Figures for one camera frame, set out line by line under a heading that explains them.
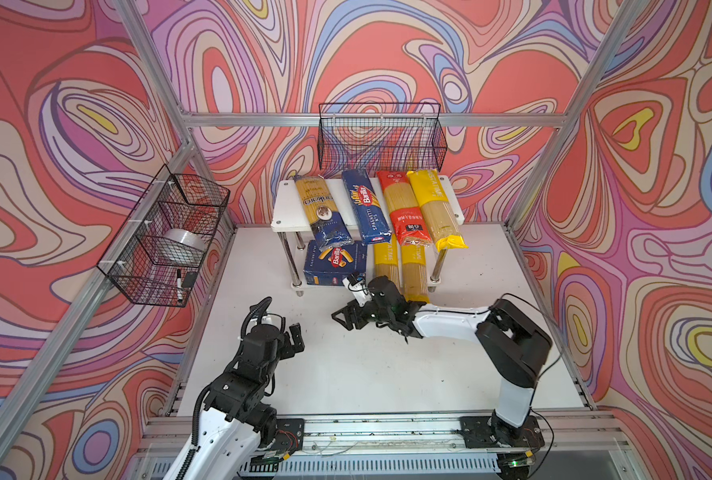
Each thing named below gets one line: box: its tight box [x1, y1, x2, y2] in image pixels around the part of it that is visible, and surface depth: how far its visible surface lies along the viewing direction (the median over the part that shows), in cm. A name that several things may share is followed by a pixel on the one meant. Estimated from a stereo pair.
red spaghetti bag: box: [377, 170, 432, 246], surface depth 75 cm
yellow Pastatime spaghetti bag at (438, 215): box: [406, 169, 468, 252], surface depth 73 cm
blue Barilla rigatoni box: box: [303, 240, 367, 286], surface depth 94 cm
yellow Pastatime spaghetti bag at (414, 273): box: [401, 244, 430, 303], surface depth 96 cm
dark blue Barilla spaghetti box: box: [342, 168, 392, 245], surface depth 73 cm
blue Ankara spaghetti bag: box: [294, 175, 353, 251], surface depth 74 cm
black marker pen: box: [177, 268, 183, 303], surface depth 73 cm
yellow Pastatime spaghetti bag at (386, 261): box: [373, 233, 401, 293], surface depth 100 cm
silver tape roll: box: [162, 228, 206, 252], surface depth 75 cm
